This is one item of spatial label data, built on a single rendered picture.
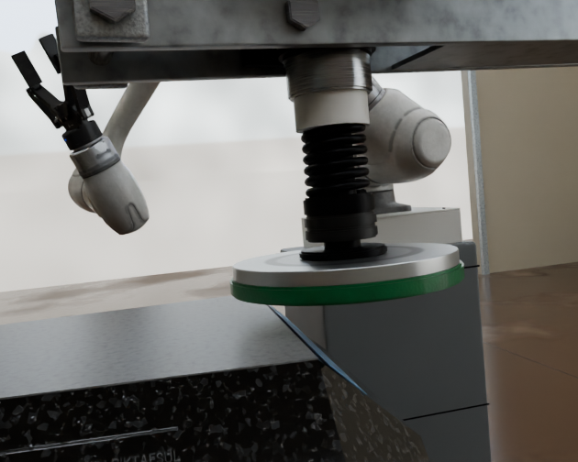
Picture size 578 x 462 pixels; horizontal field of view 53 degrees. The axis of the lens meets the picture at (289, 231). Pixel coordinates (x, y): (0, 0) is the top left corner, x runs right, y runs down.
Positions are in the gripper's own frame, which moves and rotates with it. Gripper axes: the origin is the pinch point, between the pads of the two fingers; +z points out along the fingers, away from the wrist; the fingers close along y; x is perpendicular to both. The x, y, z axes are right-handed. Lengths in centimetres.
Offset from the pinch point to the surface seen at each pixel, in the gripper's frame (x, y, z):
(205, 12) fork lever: 27, 80, -7
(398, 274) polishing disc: 28, 89, -30
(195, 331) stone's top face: 36, 71, -32
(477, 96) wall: -490, -163, -185
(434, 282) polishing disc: 26, 91, -33
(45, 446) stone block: 53, 78, -26
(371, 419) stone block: 37, 90, -37
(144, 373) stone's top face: 45, 79, -27
